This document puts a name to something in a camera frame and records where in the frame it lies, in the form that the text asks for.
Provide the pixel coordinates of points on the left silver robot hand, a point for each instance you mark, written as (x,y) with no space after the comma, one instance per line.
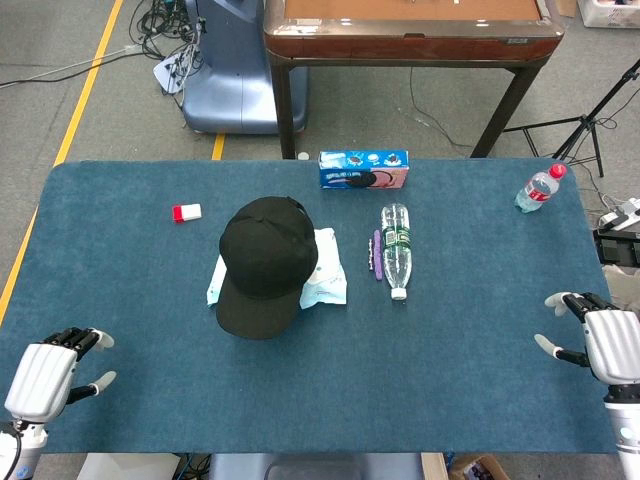
(40,375)

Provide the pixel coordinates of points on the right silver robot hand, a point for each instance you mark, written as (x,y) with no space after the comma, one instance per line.
(612,345)

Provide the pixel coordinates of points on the black baseball cap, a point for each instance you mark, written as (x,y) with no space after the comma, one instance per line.
(265,260)

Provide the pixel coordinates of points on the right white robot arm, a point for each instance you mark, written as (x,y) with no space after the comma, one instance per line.
(625,430)

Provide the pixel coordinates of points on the crumpled beige cardboard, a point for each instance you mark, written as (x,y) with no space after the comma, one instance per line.
(622,285)

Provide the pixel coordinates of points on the black equipment box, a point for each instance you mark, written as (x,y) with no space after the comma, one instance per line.
(607,247)

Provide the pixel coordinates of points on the white power strip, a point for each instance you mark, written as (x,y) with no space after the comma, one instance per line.
(620,217)

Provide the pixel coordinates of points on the white box under table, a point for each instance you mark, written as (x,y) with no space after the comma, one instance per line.
(130,467)

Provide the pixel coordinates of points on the water bottle red cap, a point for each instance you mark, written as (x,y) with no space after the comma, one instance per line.
(537,192)

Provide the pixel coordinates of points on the open cardboard box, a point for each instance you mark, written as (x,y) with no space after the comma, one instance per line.
(475,470)

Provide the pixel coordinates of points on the green wet wipes pack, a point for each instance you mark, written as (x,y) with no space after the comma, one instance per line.
(215,290)

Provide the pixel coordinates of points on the red and white small box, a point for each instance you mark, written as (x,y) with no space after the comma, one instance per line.
(189,212)

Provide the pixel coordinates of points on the black tripod stand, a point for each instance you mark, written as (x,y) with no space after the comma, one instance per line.
(585,125)

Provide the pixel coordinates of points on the clear bottle green label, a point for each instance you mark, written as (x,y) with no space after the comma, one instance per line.
(397,250)

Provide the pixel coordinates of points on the small beaded hair clip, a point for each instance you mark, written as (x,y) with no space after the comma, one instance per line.
(370,255)

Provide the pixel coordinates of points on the blue felt table mat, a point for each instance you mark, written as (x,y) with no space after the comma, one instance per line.
(320,375)

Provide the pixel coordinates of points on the grey seat base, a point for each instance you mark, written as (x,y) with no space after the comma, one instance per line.
(315,467)

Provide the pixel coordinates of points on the light blue wet wipes pack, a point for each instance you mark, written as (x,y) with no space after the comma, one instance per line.
(327,285)

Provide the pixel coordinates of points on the blue Oreo cookie box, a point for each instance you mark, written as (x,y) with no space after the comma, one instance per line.
(350,172)

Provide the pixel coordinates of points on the white flat connector panel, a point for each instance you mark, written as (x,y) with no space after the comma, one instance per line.
(167,75)

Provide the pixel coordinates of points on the white storage crate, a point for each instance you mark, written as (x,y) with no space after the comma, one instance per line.
(607,12)

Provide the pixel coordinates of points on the blue grey machine base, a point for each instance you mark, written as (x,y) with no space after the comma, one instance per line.
(235,90)

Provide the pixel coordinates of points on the brown mahjong table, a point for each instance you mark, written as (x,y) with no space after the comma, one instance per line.
(410,45)

